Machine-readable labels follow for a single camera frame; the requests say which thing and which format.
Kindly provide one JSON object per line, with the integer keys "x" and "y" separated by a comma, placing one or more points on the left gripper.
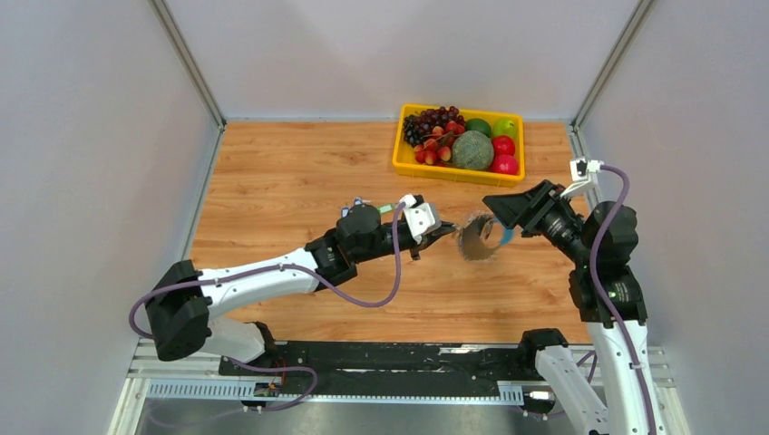
{"x": 429, "y": 238}

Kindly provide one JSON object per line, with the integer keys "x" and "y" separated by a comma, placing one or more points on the cherry cluster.
{"x": 433, "y": 144}

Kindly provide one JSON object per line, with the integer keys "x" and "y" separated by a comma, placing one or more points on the dark grape bunch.
{"x": 418, "y": 126}

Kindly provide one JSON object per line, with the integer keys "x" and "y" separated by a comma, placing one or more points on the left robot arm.
{"x": 187, "y": 309}

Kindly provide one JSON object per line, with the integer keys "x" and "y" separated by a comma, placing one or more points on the yellow plastic bin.
{"x": 405, "y": 164}

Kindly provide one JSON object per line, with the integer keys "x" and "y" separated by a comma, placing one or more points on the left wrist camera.
{"x": 420, "y": 216}

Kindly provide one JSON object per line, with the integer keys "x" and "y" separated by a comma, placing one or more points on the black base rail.
{"x": 371, "y": 369}

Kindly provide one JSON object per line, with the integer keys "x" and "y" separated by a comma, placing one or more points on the cantaloupe melon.
{"x": 473, "y": 150}

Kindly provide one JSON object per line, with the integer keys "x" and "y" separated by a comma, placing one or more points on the dark green lime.
{"x": 479, "y": 125}

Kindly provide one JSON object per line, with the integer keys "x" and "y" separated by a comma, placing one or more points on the green apple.
{"x": 505, "y": 127}

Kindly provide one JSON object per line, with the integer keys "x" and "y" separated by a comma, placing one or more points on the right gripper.
{"x": 517, "y": 207}

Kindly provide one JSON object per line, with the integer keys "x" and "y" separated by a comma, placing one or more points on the metal key organizer blue handle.
{"x": 482, "y": 236}

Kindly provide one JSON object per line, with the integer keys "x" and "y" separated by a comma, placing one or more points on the red apple upper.
{"x": 503, "y": 145}

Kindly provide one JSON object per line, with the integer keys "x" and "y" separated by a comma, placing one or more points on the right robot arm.
{"x": 610, "y": 302}

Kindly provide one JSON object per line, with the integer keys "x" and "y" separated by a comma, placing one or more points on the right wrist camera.
{"x": 584, "y": 176}

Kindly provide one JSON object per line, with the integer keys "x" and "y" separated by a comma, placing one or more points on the red apple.
{"x": 503, "y": 145}
{"x": 505, "y": 164}

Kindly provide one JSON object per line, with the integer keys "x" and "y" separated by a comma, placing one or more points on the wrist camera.
{"x": 584, "y": 176}
{"x": 420, "y": 216}

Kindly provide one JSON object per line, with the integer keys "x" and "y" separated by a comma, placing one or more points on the red apple lower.
{"x": 505, "y": 164}

